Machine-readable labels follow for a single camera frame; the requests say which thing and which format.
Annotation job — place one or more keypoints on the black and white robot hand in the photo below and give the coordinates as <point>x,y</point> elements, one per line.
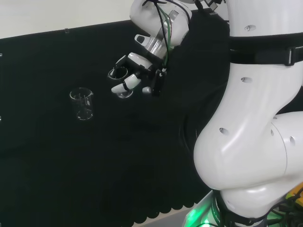
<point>139,65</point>

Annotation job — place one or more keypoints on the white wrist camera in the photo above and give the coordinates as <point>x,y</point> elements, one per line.
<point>140,39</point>

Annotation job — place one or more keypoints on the black bench cloth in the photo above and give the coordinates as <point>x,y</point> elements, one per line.
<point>94,153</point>

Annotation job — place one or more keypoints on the clear glass beaker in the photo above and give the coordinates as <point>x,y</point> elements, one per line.
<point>82,112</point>

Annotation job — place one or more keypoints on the clear beaker with white print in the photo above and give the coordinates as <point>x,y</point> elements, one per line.
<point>124,95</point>

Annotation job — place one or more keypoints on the yellow stop button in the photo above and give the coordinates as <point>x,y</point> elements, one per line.
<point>296,189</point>

